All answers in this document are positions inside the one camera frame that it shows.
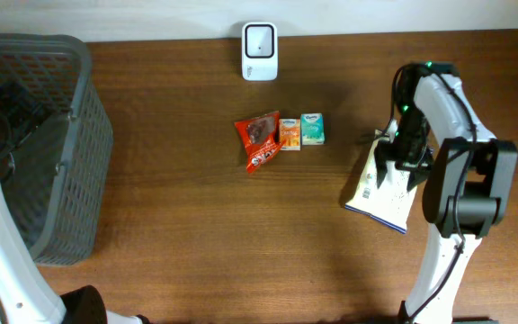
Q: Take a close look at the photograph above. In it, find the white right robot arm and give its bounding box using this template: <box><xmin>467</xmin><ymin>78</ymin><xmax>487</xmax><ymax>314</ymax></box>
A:
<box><xmin>373</xmin><ymin>61</ymin><xmax>518</xmax><ymax>323</ymax></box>

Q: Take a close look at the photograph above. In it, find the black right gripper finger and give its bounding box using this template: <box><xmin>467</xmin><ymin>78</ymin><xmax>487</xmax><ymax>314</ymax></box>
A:
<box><xmin>374</xmin><ymin>155</ymin><xmax>389</xmax><ymax>188</ymax></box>
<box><xmin>406</xmin><ymin>168</ymin><xmax>429</xmax><ymax>192</ymax></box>

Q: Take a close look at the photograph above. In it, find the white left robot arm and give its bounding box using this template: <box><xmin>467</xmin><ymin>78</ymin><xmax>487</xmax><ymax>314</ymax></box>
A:
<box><xmin>0</xmin><ymin>34</ymin><xmax>127</xmax><ymax>323</ymax></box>

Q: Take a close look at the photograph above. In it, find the teal tissue pack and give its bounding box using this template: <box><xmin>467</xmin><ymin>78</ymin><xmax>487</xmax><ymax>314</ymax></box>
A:
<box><xmin>300</xmin><ymin>113</ymin><xmax>326</xmax><ymax>146</ymax></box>

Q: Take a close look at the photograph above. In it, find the red snack bag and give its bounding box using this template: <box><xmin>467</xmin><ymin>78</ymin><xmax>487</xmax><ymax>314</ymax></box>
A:
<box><xmin>234</xmin><ymin>111</ymin><xmax>282</xmax><ymax>174</ymax></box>

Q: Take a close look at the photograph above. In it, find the orange tissue pack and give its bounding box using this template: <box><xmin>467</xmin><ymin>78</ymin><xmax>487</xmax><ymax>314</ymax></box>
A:
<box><xmin>279</xmin><ymin>119</ymin><xmax>301</xmax><ymax>150</ymax></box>

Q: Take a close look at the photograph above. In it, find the grey plastic mesh basket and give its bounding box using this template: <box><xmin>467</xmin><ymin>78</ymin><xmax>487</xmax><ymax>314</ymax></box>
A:
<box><xmin>0</xmin><ymin>33</ymin><xmax>113</xmax><ymax>266</ymax></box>

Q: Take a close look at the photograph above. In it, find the beige snack bag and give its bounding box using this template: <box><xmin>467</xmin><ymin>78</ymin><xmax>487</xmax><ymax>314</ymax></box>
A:
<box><xmin>344</xmin><ymin>139</ymin><xmax>416</xmax><ymax>234</ymax></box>

